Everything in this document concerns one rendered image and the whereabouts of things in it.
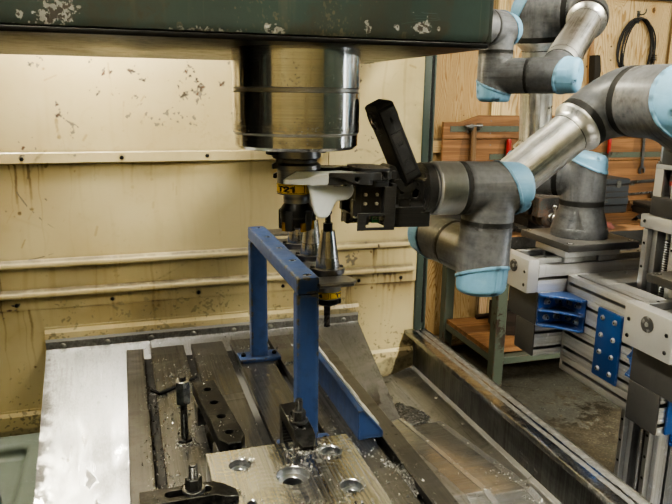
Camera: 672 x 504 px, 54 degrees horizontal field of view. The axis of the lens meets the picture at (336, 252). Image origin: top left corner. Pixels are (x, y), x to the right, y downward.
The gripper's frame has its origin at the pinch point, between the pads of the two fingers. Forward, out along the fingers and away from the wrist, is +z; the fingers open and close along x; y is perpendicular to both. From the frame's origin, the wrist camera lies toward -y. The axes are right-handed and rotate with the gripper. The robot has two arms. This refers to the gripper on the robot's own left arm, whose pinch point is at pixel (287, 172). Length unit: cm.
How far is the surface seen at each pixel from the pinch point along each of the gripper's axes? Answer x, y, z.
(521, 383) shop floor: 207, 139, -185
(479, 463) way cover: 34, 69, -54
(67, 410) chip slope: 80, 68, 35
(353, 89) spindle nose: -5.3, -10.7, -6.7
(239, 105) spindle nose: -2.4, -8.3, 6.7
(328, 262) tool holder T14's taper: 26.6, 19.0, -14.3
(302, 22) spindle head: -12.5, -17.2, 1.8
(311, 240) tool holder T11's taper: 37.8, 17.4, -14.2
